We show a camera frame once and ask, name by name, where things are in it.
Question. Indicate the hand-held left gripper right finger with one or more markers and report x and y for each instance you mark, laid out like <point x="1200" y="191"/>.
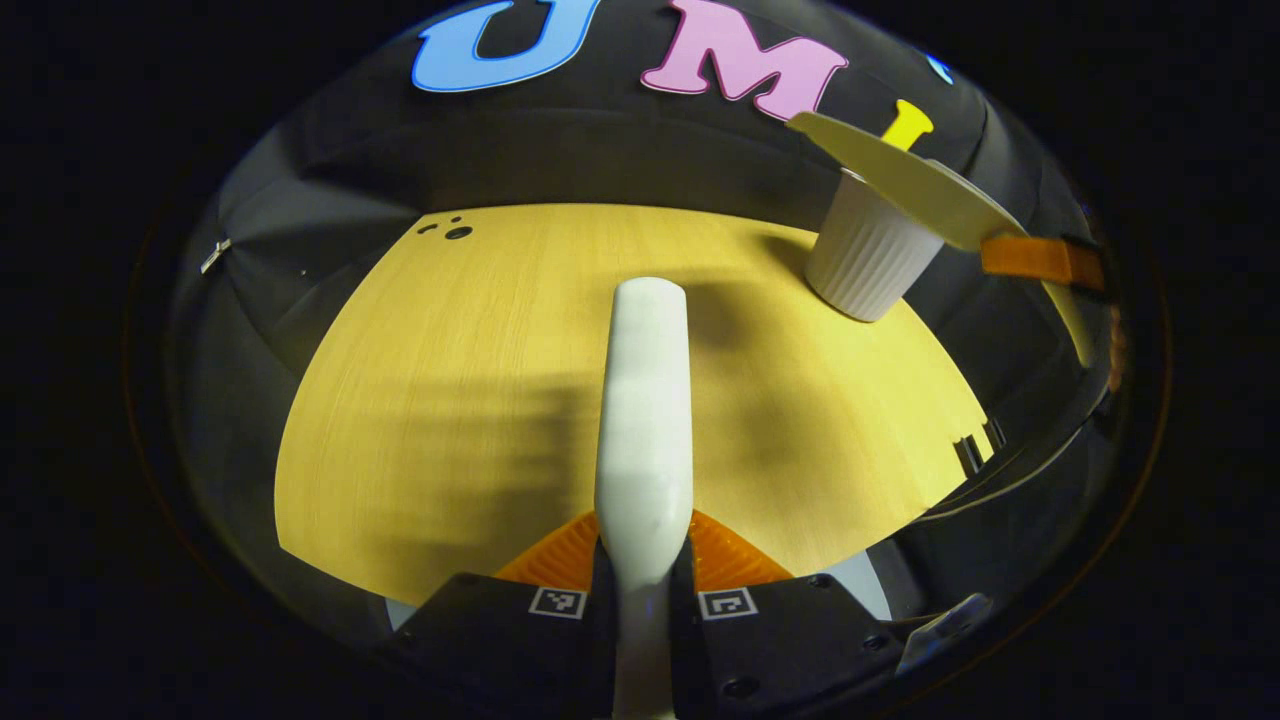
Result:
<point x="780" y="640"/>

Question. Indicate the wooden desktop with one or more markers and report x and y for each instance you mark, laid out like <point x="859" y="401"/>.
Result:
<point x="450" y="380"/>

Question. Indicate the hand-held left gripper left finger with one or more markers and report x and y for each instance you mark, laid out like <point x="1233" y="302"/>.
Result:
<point x="510" y="640"/>

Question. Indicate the silver metal clip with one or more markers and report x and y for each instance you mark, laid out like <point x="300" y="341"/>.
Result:
<point x="214" y="255"/>

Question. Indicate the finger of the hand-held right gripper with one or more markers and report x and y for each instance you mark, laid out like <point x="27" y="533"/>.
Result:
<point x="1040" y="260"/>

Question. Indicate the black backdrop cloth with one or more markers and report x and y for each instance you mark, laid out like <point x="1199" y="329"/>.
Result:
<point x="600" y="150"/>

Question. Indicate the white ribbed garbage bin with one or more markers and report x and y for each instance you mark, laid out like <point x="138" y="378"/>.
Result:
<point x="865" y="260"/>

